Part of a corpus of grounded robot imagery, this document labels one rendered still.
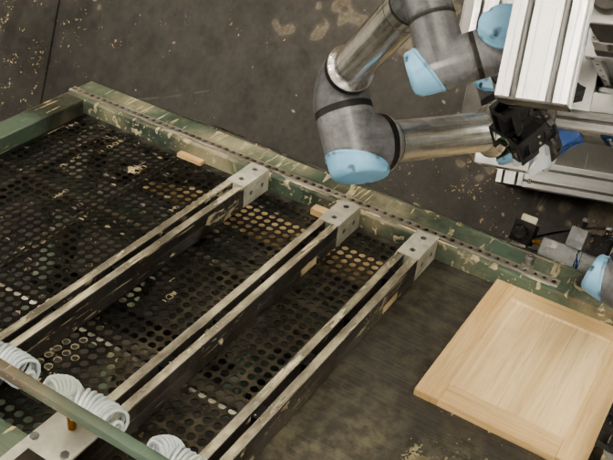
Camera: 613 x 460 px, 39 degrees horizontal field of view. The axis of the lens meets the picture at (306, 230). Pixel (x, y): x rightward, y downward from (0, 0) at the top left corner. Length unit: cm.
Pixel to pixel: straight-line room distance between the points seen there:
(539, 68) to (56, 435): 105
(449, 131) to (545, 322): 61
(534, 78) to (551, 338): 111
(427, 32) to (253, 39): 232
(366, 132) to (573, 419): 76
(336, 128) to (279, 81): 189
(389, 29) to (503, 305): 94
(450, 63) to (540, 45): 24
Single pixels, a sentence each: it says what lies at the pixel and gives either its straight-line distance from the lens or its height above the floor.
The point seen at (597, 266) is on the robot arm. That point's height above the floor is 153.
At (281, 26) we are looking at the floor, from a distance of 357.
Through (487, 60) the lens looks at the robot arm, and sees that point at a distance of 132.
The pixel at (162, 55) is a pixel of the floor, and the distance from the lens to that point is 383.
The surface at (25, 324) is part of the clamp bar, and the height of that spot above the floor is 167.
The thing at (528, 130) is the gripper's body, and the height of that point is 168.
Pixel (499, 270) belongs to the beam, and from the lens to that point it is 224.
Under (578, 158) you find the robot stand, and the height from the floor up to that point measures 21.
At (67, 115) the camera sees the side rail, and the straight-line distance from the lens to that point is 283.
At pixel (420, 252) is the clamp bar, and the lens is 218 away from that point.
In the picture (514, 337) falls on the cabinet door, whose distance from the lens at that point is 209.
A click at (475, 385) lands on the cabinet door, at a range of 193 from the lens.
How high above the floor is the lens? 309
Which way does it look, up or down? 66 degrees down
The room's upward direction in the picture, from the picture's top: 85 degrees counter-clockwise
